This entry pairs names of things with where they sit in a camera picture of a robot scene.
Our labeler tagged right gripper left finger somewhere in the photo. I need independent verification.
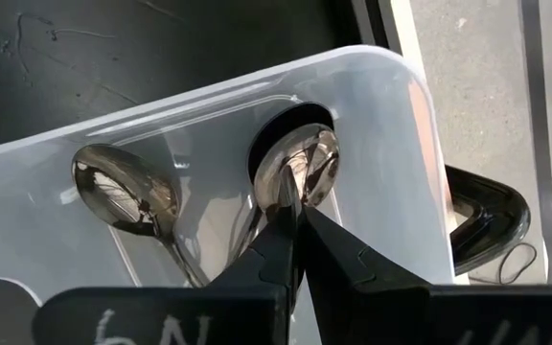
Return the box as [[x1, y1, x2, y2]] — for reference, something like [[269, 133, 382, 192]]
[[31, 203, 302, 345]]

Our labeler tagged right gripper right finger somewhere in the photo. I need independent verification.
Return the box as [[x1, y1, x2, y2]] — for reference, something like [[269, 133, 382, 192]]
[[299, 205, 552, 345]]

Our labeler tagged black spoon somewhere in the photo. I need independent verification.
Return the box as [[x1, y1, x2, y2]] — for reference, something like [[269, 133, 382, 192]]
[[253, 123, 341, 217]]

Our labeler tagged clear plastic bin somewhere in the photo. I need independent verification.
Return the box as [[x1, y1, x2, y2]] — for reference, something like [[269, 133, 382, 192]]
[[0, 45, 455, 345]]

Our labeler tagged thin black cable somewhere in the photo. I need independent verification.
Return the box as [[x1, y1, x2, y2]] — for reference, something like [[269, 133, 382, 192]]
[[467, 241, 540, 287]]

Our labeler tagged black loop frame bracket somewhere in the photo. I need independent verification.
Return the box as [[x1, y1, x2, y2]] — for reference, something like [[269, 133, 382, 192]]
[[445, 164, 532, 278]]

